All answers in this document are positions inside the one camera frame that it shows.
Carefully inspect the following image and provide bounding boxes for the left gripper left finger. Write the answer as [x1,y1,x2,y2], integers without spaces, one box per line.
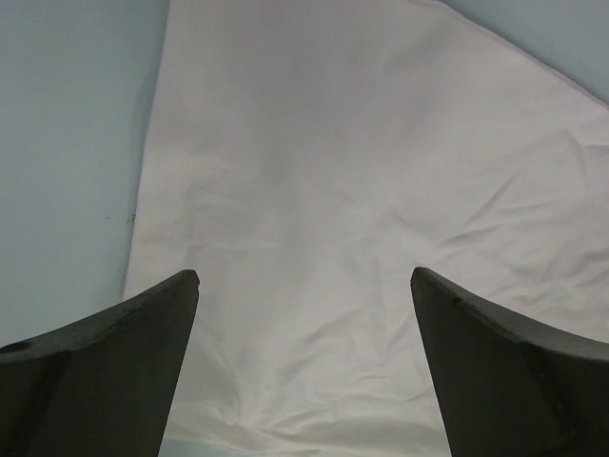
[1,269,200,456]

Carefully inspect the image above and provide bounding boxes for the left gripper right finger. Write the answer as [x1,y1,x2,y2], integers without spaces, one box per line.
[410,268,608,457]

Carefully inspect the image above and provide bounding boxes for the white daisy print t-shirt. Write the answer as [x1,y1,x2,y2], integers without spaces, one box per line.
[125,1,608,456]

